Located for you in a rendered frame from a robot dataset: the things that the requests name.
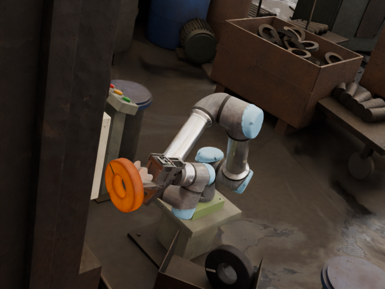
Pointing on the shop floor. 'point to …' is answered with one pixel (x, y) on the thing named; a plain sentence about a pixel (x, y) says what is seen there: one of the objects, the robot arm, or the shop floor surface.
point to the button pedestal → (114, 133)
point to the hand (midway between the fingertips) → (125, 179)
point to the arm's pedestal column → (164, 227)
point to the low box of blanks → (281, 69)
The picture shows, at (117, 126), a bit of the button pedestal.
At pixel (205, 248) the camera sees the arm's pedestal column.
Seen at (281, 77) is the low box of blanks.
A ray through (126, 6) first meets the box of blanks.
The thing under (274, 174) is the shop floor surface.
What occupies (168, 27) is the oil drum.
